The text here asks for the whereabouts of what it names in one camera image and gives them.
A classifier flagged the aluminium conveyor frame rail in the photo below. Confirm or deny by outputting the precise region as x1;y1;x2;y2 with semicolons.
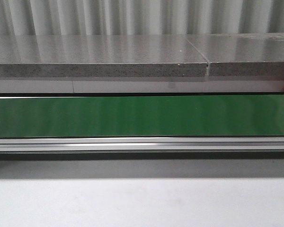
0;136;284;154

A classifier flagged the grey stone countertop slab right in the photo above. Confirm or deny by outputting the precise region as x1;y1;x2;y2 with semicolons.
186;33;284;80

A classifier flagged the green conveyor belt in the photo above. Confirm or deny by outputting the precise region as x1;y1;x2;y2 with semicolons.
0;95;284;138

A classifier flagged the grey stone countertop slab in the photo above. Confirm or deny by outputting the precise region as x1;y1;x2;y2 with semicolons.
0;35;207;79
186;33;284;80

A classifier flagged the grey pleated curtain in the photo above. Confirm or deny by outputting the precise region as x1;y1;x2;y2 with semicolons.
0;0;284;35

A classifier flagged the grey stone countertop slab left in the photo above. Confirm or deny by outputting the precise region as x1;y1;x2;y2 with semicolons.
0;35;207;79

